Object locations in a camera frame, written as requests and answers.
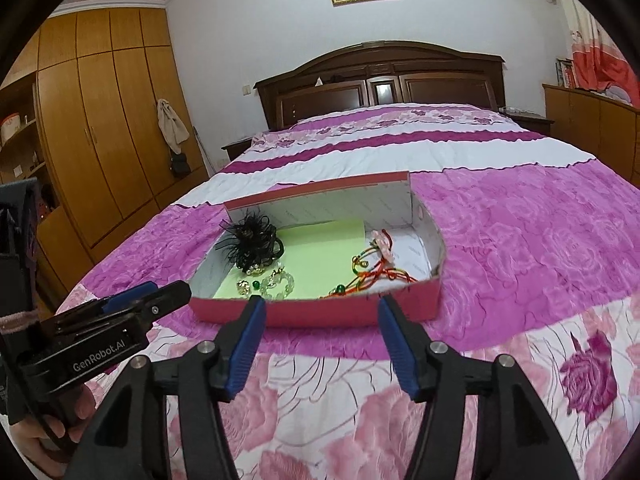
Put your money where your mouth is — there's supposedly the pale jade bead bow earring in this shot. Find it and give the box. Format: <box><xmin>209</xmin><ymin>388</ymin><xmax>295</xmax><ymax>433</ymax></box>
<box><xmin>260</xmin><ymin>267</ymin><xmax>296</xmax><ymax>302</ymax></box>

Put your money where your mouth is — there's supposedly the row of books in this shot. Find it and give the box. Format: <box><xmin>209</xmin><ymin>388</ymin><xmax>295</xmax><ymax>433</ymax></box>
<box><xmin>555</xmin><ymin>57</ymin><xmax>576</xmax><ymax>88</ymax></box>

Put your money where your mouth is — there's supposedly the red cardboard box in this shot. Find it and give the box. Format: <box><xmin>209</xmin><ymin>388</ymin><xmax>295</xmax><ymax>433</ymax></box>
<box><xmin>189</xmin><ymin>171</ymin><xmax>447</xmax><ymax>328</ymax></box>

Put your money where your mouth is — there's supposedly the bed with pink floral quilt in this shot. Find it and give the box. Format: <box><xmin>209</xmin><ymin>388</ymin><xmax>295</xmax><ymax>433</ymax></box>
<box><xmin>52</xmin><ymin>101</ymin><xmax>640</xmax><ymax>480</ymax></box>

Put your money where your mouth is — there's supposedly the light green paper sheet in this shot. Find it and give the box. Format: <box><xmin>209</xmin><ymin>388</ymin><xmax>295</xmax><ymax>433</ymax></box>
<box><xmin>212</xmin><ymin>219</ymin><xmax>366</xmax><ymax>301</ymax></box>

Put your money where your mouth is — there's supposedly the beige hanging cloth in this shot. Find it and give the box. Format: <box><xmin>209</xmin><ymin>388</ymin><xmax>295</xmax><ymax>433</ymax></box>
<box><xmin>156</xmin><ymin>98</ymin><xmax>191</xmax><ymax>155</ymax></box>

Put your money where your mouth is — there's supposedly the white storage box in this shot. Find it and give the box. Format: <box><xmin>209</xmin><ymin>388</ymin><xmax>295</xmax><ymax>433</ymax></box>
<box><xmin>0</xmin><ymin>112</ymin><xmax>23</xmax><ymax>143</ymax></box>

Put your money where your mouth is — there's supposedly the white and orange curtain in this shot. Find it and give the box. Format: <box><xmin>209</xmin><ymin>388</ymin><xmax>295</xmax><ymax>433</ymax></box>
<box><xmin>560</xmin><ymin>0</ymin><xmax>640</xmax><ymax>108</ymax></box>

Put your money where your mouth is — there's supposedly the gold bell red string bracelet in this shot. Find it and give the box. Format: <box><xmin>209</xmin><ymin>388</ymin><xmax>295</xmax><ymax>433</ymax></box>
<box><xmin>349</xmin><ymin>254</ymin><xmax>416</xmax><ymax>286</ymax></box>

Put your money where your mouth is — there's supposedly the green bead red cord pendant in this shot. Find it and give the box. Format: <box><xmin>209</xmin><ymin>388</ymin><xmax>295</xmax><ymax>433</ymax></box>
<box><xmin>327</xmin><ymin>282</ymin><xmax>381</xmax><ymax>298</ymax></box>

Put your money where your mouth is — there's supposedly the pink crystal hair clip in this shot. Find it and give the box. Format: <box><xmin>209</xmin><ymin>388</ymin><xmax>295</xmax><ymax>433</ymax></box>
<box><xmin>370</xmin><ymin>229</ymin><xmax>401</xmax><ymax>273</ymax></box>

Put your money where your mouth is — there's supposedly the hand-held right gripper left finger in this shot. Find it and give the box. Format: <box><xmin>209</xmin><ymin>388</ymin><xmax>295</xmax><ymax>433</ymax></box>
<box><xmin>75</xmin><ymin>295</ymin><xmax>268</xmax><ymax>480</ymax></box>

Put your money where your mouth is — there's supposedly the brown wooden wardrobe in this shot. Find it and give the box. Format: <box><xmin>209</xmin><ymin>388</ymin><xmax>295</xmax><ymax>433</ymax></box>
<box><xmin>0</xmin><ymin>6</ymin><xmax>211</xmax><ymax>311</ymax></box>

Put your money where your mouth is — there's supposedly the pink fuzzy cuff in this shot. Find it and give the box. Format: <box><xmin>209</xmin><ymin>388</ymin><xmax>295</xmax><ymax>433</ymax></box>
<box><xmin>0</xmin><ymin>311</ymin><xmax>42</xmax><ymax>335</ymax></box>

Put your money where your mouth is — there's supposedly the dark wooden headboard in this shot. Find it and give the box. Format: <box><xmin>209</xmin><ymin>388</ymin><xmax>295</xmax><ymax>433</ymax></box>
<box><xmin>254</xmin><ymin>41</ymin><xmax>507</xmax><ymax>131</ymax></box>

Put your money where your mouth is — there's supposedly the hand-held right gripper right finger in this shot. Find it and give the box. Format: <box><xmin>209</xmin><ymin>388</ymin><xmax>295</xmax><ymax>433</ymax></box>
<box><xmin>377</xmin><ymin>295</ymin><xmax>568</xmax><ymax>480</ymax></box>

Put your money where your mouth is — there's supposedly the dark wooden nightstand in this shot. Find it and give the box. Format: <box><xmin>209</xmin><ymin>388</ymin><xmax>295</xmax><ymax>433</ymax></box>
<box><xmin>221</xmin><ymin>136</ymin><xmax>255</xmax><ymax>163</ymax></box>
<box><xmin>497</xmin><ymin>106</ymin><xmax>556</xmax><ymax>137</ymax></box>

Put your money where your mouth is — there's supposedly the brown wooden low cabinet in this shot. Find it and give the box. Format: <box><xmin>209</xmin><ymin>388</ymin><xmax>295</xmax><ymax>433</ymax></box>
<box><xmin>542</xmin><ymin>82</ymin><xmax>640</xmax><ymax>191</ymax></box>

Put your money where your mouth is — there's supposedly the person's left hand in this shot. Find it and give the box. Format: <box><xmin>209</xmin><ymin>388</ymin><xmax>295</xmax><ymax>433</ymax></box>
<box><xmin>7</xmin><ymin>387</ymin><xmax>98</xmax><ymax>468</ymax></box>

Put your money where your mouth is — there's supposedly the black feather hair accessory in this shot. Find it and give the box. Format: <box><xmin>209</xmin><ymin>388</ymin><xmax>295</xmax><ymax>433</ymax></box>
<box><xmin>216</xmin><ymin>214</ymin><xmax>285</xmax><ymax>268</ymax></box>

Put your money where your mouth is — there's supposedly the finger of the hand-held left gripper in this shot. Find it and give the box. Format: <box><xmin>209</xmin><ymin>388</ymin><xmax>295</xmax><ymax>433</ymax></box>
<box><xmin>42</xmin><ymin>281</ymin><xmax>158</xmax><ymax>333</ymax></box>
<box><xmin>102</xmin><ymin>281</ymin><xmax>192</xmax><ymax>331</ymax></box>

